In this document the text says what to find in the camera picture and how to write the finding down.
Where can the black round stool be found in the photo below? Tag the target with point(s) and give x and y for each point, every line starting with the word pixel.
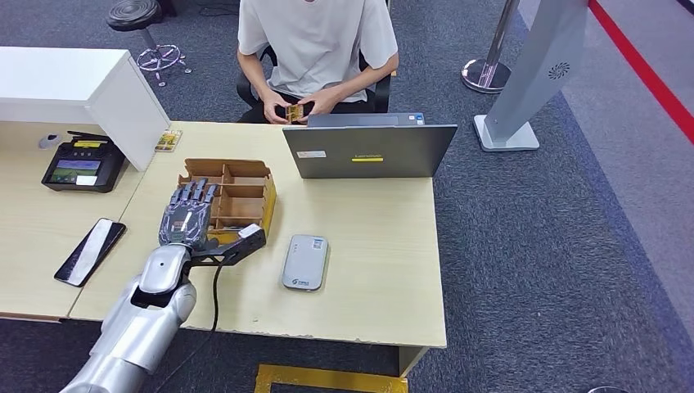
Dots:
pixel 134 13

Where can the white desk shelf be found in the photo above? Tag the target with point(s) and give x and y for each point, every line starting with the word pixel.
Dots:
pixel 54 81

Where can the black payment terminal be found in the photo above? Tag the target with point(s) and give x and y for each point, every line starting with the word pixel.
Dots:
pixel 81 168

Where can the grey card reader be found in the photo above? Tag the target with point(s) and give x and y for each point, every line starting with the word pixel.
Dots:
pixel 305 263

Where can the red floor tape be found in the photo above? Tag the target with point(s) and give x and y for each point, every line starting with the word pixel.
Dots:
pixel 640 65

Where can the person's left forearm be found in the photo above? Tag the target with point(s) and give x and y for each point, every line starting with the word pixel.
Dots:
pixel 371 78

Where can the divided cardboard box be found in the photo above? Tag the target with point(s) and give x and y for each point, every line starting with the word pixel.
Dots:
pixel 244 201

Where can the black smartphone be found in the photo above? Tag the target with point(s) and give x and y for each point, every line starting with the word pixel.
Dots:
pixel 89 252

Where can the chrome stanchion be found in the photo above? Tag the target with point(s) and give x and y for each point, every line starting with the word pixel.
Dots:
pixel 607 390
pixel 486 73

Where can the pale wrist camera, black bracket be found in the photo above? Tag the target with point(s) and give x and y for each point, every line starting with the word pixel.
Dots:
pixel 238 249

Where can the person's right forearm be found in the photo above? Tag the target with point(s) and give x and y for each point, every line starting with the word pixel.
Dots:
pixel 256 76

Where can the person's right hand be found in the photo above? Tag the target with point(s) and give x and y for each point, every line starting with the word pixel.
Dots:
pixel 275 106

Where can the grey laptop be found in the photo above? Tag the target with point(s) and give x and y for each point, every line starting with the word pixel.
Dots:
pixel 368 146

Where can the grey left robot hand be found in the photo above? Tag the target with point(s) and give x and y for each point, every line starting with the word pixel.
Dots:
pixel 187 217

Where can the yellow floor tape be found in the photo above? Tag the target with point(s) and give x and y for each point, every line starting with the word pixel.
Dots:
pixel 325 377

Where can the grey kiosk stand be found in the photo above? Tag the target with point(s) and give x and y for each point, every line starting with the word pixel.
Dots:
pixel 537 65

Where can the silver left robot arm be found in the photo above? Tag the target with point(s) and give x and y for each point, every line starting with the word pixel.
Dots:
pixel 141 325

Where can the person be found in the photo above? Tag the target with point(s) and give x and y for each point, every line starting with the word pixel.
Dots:
pixel 320 43

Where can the small grey round device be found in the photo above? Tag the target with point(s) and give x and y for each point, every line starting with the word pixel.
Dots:
pixel 49 141

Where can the person's left hand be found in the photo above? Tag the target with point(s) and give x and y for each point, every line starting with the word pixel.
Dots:
pixel 322 102

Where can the yellow printed card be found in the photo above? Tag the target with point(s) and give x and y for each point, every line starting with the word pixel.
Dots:
pixel 168 140

